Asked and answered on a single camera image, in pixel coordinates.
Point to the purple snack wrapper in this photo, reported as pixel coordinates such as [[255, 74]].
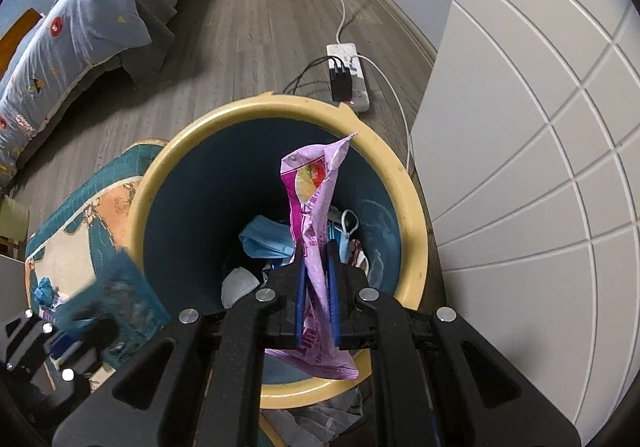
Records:
[[315, 207]]

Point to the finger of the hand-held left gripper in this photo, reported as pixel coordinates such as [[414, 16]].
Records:
[[65, 347]]

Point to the white crumpled paper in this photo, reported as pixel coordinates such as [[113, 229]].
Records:
[[239, 287]]

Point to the teal snack packet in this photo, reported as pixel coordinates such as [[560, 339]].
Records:
[[125, 297]]

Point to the blue face mask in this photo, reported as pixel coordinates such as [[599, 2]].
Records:
[[346, 247], [265, 239]]

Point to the teal and beige rug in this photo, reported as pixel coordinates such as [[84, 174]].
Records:
[[75, 237]]

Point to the grey crumpled wrapper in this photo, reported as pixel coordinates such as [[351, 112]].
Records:
[[320, 419]]

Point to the white power strip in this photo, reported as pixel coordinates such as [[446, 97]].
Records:
[[357, 77]]

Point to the dark bed base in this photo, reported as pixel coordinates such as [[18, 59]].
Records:
[[170, 2]]

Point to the black charger plugs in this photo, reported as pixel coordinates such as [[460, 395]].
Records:
[[340, 74]]

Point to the teal bin with yellow rim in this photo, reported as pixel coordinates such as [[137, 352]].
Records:
[[200, 187]]

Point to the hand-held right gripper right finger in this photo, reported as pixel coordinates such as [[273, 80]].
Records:
[[334, 307]]

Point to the bed with floral blanket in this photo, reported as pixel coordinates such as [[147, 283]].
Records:
[[85, 27]]

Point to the pale green object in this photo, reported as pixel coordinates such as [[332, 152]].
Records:
[[12, 219]]

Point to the wooden headboard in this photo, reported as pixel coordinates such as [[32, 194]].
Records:
[[17, 37]]

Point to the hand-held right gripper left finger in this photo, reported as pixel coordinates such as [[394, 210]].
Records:
[[300, 307]]

